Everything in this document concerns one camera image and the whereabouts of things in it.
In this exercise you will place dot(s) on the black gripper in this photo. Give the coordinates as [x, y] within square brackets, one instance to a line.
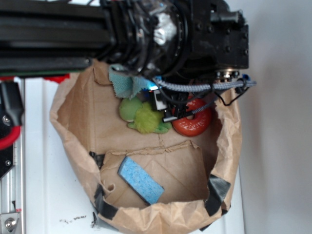
[220, 40]

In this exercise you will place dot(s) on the teal blue cloth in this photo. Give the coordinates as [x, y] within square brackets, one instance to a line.
[126, 86]

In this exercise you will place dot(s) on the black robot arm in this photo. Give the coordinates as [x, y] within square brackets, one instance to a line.
[147, 38]

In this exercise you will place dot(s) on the red donut toy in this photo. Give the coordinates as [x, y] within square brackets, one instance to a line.
[194, 126]

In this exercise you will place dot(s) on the green plush turtle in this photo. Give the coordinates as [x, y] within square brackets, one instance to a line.
[141, 116]

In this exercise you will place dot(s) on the brown paper bag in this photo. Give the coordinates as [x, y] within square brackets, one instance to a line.
[197, 173]

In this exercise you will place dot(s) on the blue sponge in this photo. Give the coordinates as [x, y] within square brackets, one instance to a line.
[140, 181]

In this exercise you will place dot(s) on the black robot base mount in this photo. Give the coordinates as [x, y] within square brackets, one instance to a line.
[11, 111]

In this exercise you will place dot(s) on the aluminium extrusion rail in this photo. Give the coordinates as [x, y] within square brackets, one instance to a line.
[11, 190]

